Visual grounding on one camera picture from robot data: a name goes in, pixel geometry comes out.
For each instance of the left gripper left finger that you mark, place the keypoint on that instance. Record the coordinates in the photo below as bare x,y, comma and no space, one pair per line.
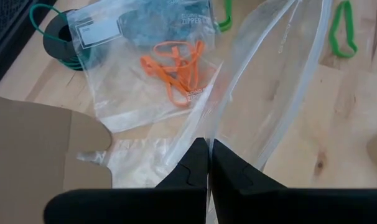
129,205

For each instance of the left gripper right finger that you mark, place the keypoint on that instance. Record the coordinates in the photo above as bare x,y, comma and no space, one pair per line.
285,205

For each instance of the green rubber band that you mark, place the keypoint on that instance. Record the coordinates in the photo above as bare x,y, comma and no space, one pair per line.
333,40
228,18

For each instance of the small dark round container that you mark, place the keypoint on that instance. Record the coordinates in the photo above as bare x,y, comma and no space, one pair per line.
54,46

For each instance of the open cardboard box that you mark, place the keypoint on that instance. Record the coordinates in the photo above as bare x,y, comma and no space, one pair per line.
30,155

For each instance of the wide blue rubber band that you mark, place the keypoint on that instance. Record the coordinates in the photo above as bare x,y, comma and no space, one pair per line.
163,28

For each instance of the black perforated computer case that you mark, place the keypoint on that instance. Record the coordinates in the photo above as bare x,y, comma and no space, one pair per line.
2,18

